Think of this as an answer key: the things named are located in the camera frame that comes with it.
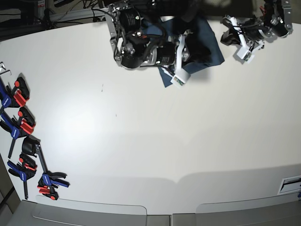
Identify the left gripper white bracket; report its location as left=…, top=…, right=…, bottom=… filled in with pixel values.
left=221, top=15, right=264, bottom=63

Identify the blue T-shirt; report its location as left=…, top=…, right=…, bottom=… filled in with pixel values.
left=141, top=15, right=224, bottom=87

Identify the grey chair backrest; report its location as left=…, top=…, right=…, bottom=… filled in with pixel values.
left=196, top=194, right=301, bottom=226
left=8, top=201, right=147, bottom=226

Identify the blue red bar clamp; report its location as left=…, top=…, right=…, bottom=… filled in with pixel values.
left=0, top=106, right=36, bottom=159
left=7, top=153, right=37, bottom=200
left=0, top=76, right=30, bottom=113
left=22, top=137, right=70, bottom=200

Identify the black hex key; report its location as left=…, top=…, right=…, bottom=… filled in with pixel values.
left=0, top=62, right=12, bottom=75

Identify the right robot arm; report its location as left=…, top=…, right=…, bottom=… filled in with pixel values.
left=99, top=0, right=211, bottom=87

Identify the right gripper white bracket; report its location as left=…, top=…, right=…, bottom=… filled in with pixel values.
left=171, top=30, right=211, bottom=87

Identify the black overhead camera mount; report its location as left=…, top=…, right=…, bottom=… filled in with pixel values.
left=179, top=0, right=200, bottom=23

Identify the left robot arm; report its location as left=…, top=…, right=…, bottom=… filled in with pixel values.
left=221, top=0, right=293, bottom=63

